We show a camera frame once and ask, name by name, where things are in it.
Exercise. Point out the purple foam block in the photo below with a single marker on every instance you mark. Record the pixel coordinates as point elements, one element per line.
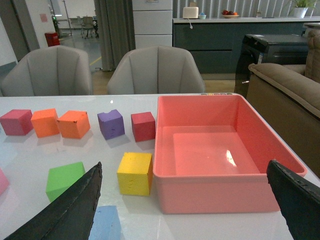
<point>111,124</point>

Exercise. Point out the fruit plate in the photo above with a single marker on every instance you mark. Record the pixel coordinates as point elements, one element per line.
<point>229,14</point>

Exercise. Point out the magenta foam block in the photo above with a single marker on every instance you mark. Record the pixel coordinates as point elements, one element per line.
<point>17,122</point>

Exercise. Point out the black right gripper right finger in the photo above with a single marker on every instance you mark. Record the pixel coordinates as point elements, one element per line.
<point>298,200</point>

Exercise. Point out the tan sofa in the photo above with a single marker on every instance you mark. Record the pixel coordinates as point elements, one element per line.
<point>288,98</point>

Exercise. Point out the white drawer cabinet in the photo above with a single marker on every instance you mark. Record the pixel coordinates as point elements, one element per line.
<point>153,22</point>

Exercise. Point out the grey chair right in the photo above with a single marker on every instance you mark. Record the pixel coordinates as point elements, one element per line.
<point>156,70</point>

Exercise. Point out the grey chair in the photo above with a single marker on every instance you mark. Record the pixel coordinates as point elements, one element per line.
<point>53,71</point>
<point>156,70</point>

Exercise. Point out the orange foam block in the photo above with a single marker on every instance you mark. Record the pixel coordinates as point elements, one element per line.
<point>73,124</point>
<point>45,122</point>

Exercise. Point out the white toaster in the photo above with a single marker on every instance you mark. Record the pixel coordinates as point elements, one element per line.
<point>191,12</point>

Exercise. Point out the dark red foam block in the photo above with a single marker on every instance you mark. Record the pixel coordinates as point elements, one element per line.
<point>143,126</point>

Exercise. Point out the yellow foam block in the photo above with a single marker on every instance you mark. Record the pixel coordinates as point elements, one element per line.
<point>135,174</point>

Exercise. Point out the green foam block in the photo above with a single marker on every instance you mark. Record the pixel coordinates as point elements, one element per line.
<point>61,178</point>

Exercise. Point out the dark grey counter cabinet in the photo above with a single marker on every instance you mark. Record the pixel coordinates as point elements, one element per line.
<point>216,43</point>

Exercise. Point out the orange foam block right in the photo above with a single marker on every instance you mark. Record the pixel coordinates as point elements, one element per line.
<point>73,124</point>

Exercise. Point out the orange foam block left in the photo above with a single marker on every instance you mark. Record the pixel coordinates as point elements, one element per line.
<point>45,122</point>

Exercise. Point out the potted plant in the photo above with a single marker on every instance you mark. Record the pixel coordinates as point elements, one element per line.
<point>299,8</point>

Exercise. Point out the red box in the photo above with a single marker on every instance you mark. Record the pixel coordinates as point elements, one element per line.
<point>52,39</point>

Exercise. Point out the black appliance box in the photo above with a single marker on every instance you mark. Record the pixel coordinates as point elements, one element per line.
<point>287,49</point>

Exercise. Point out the small blue bowl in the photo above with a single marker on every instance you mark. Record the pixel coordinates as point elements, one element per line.
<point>202,16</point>

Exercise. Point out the grey chair left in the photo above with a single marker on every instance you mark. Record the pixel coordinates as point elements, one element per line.
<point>53,71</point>

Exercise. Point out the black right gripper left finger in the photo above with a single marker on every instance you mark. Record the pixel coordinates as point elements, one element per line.
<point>68,217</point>

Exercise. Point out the pink plastic bin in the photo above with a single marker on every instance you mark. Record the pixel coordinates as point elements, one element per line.
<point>212,153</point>

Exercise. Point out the pink foam block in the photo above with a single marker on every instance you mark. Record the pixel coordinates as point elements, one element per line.
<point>4,182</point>

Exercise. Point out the light blue foam block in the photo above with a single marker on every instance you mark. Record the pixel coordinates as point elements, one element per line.
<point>106,224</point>

